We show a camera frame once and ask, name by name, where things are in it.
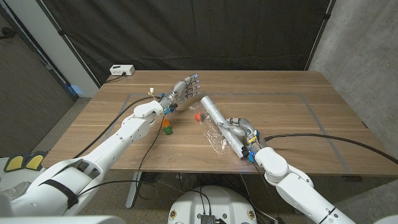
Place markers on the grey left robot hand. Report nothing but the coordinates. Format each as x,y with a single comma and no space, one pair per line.
182,91

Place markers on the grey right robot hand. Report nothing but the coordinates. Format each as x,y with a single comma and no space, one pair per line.
247,129

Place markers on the red grey toy fruit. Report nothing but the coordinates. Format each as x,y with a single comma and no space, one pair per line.
198,117

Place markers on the plastic wrap roll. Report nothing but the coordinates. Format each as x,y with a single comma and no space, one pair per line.
214,112

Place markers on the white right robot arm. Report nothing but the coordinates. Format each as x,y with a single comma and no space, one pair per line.
292,186

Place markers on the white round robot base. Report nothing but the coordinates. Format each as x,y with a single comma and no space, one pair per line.
211,205

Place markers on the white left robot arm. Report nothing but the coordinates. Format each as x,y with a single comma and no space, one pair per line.
130,130

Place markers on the orange green toy carrot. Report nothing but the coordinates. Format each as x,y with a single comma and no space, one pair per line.
167,126

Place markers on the black backdrop curtain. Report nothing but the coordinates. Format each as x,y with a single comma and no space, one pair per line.
186,31

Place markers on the white power strip box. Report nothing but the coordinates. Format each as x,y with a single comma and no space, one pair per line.
122,70

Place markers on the grey table leg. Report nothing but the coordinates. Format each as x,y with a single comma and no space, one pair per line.
132,193

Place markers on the black backdrop stand pole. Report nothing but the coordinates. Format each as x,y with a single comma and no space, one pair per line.
326,16
62,33

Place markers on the yellow black foot pedal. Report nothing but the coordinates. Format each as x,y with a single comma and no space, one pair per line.
35,161
14,163

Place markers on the grey white sneaker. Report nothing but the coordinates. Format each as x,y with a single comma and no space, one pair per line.
15,189

